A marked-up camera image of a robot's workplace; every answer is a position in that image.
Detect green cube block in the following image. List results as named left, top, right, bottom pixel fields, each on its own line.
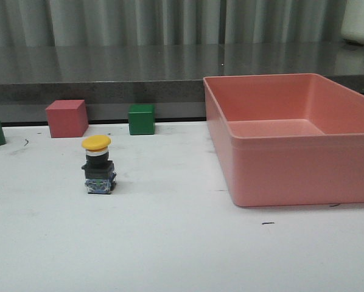
left=128, top=104, right=155, bottom=135

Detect yellow push button switch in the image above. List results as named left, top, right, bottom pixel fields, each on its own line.
left=82, top=135, right=116, bottom=195

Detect pink cube block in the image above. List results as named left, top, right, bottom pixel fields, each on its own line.
left=46, top=100, right=88, bottom=138

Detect white appliance in background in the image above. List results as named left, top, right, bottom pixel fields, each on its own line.
left=341, top=0, right=364, bottom=45

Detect pink plastic bin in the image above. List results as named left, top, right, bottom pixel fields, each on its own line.
left=203, top=74, right=364, bottom=207

